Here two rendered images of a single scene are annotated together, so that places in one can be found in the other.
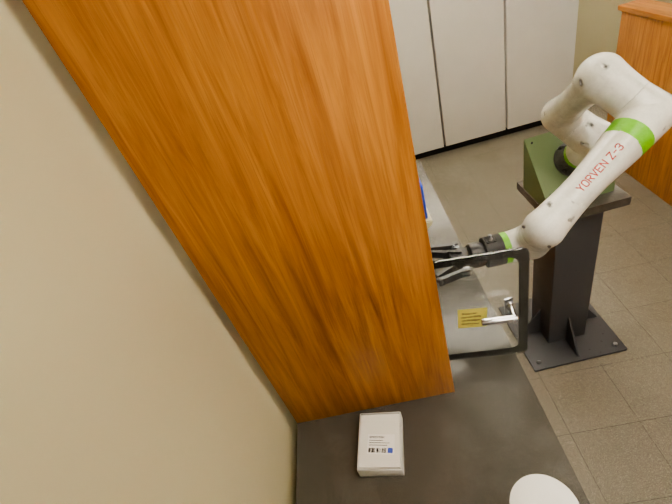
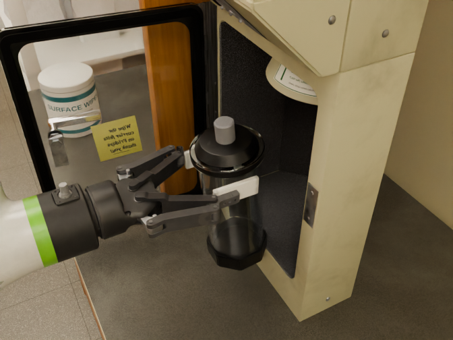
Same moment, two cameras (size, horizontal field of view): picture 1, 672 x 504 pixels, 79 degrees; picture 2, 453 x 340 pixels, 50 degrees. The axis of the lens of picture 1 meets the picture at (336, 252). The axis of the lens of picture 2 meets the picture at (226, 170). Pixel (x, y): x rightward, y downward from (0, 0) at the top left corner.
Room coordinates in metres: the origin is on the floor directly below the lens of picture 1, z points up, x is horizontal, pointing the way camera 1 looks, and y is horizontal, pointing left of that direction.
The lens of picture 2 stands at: (1.37, -0.55, 1.67)
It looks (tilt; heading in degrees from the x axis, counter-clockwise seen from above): 39 degrees down; 143
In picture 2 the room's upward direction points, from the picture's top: straight up
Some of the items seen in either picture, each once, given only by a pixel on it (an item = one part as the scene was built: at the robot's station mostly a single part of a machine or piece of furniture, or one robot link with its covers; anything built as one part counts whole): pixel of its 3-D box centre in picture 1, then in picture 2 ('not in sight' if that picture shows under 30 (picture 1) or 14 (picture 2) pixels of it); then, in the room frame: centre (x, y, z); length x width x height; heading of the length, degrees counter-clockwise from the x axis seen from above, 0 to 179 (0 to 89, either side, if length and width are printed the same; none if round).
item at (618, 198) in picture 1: (569, 192); not in sight; (1.36, -1.05, 0.92); 0.32 x 0.32 x 0.04; 83
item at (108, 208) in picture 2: (466, 256); (125, 203); (0.90, -0.37, 1.21); 0.09 x 0.08 x 0.07; 81
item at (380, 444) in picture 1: (380, 443); not in sight; (0.57, 0.06, 0.96); 0.16 x 0.12 x 0.04; 162
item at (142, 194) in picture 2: (443, 254); (176, 204); (0.94, -0.31, 1.21); 0.11 x 0.01 x 0.04; 53
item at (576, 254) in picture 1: (562, 270); not in sight; (1.36, -1.05, 0.45); 0.48 x 0.48 x 0.90; 83
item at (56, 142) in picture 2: not in sight; (58, 150); (0.70, -0.39, 1.18); 0.02 x 0.02 x 0.06; 74
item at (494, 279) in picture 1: (467, 312); (121, 129); (0.71, -0.28, 1.19); 0.30 x 0.01 x 0.40; 74
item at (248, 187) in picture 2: not in sight; (236, 191); (0.97, -0.23, 1.21); 0.07 x 0.01 x 0.03; 80
